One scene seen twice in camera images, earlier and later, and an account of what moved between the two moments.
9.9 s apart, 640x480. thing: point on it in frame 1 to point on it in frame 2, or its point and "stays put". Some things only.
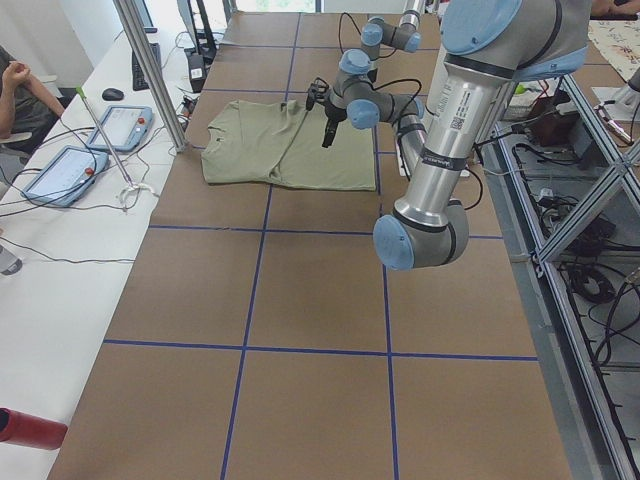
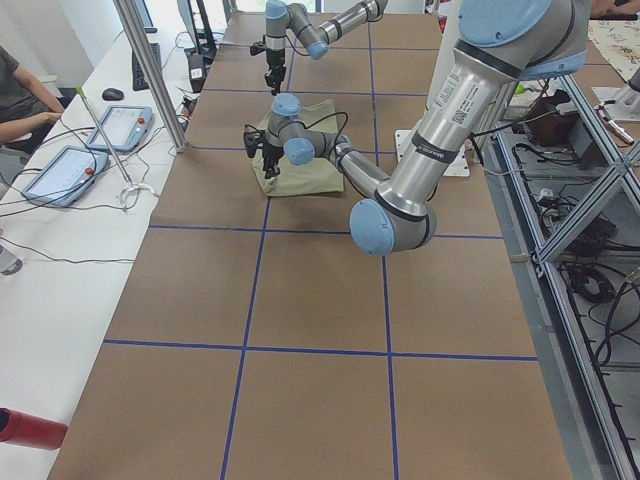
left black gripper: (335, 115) to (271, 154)
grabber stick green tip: (128, 196) stays put
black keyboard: (140, 80) stays put
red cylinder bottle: (29, 430) stays put
